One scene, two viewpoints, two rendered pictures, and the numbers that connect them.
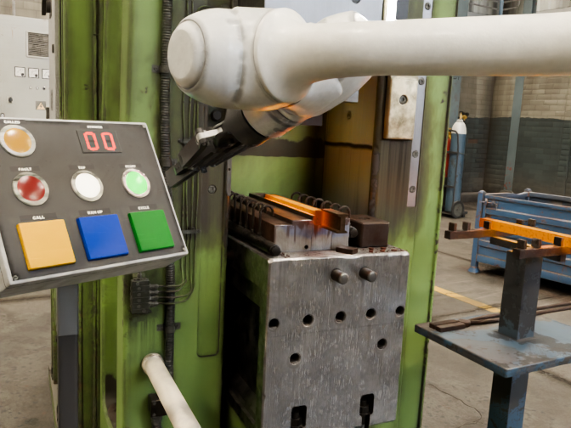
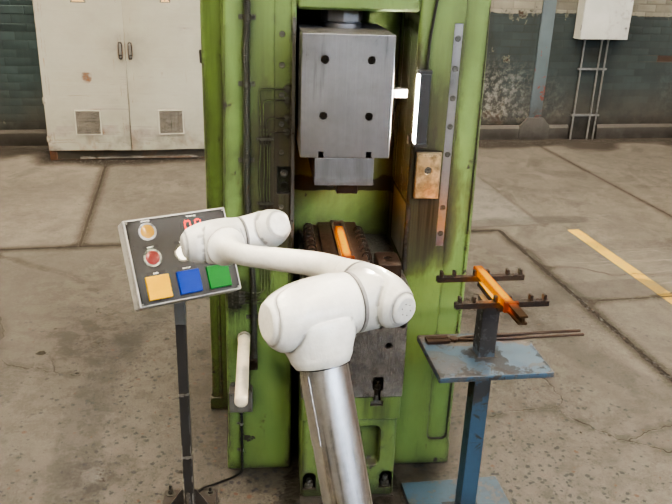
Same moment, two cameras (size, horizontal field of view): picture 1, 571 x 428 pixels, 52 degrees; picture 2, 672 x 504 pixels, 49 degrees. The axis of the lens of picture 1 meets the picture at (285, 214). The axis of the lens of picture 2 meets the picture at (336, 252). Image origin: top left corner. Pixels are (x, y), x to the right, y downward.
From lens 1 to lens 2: 1.47 m
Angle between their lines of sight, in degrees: 22
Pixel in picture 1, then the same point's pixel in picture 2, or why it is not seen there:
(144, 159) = not seen: hidden behind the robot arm
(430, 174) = (457, 221)
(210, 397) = (283, 362)
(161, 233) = (224, 277)
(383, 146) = (413, 203)
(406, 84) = (430, 159)
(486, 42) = (282, 264)
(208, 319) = not seen: hidden behind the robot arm
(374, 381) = (383, 369)
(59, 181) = (167, 251)
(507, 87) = not seen: outside the picture
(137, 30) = (228, 137)
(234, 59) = (199, 252)
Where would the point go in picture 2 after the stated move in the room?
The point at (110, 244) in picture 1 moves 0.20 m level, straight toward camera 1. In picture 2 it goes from (193, 285) to (177, 313)
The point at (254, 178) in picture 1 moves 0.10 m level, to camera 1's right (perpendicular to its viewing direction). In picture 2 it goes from (338, 206) to (361, 209)
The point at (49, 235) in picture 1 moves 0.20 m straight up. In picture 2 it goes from (160, 283) to (156, 222)
